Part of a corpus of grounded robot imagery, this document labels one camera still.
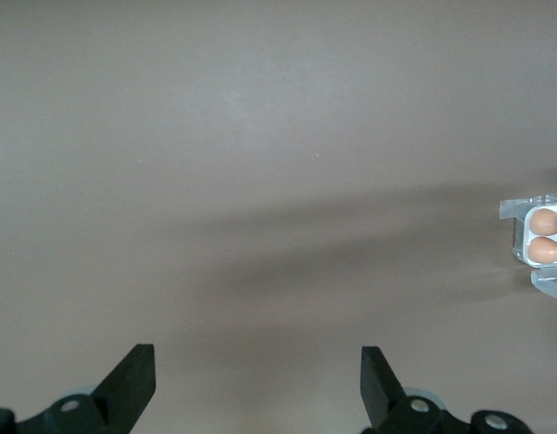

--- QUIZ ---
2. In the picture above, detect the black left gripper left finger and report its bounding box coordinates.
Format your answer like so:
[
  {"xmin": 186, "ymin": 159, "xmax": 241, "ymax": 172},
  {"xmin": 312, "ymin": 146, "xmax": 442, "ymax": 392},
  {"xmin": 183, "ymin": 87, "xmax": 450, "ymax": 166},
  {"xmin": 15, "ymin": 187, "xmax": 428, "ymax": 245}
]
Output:
[{"xmin": 0, "ymin": 343, "xmax": 156, "ymax": 434}]

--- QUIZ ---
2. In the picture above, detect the clear tape strip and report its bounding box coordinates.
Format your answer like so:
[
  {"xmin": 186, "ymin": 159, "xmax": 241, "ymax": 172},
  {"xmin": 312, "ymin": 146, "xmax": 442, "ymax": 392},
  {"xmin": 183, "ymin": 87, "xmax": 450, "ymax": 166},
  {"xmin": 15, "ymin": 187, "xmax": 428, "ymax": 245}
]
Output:
[{"xmin": 498, "ymin": 197, "xmax": 533, "ymax": 222}]

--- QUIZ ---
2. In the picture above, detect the brown egg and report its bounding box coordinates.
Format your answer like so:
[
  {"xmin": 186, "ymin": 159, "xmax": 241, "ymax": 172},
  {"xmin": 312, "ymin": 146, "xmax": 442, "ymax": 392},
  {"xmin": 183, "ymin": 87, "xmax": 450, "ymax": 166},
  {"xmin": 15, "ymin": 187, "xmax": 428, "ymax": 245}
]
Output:
[
  {"xmin": 530, "ymin": 209, "xmax": 557, "ymax": 237},
  {"xmin": 528, "ymin": 235, "xmax": 557, "ymax": 264}
]

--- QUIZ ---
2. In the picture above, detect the clear plastic egg box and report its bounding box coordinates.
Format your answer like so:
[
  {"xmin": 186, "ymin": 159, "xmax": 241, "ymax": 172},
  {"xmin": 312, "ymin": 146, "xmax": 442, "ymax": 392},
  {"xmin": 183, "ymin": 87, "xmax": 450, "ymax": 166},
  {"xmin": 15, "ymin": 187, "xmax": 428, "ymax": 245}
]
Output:
[{"xmin": 511, "ymin": 193, "xmax": 557, "ymax": 304}]

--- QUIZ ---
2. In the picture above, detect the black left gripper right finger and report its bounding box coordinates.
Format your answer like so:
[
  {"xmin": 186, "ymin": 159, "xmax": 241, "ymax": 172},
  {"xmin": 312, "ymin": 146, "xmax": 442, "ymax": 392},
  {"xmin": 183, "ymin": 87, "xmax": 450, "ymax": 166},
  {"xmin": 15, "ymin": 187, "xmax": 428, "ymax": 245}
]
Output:
[{"xmin": 360, "ymin": 345, "xmax": 531, "ymax": 434}]

